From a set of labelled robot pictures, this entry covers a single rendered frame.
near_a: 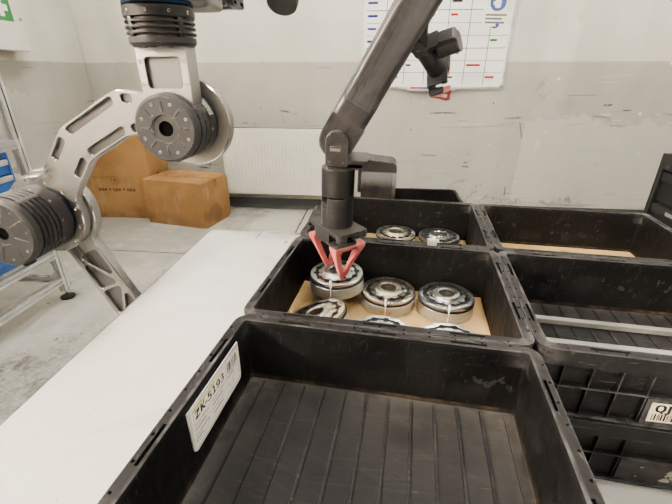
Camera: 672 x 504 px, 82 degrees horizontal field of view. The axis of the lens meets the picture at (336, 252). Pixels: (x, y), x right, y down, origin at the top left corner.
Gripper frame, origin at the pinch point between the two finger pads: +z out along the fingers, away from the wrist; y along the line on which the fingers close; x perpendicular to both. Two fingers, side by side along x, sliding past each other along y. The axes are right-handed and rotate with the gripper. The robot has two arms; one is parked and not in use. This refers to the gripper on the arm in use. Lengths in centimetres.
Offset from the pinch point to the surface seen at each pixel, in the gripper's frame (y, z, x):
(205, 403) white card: -19.5, -0.2, 30.8
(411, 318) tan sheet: -13.3, 6.8, -8.1
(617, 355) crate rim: -42.8, -4.2, -12.6
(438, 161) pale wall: 190, 45, -241
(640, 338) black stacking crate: -39, 6, -37
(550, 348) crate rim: -37.5, -3.9, -7.2
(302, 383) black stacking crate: -16.5, 7.0, 16.6
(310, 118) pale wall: 267, 11, -150
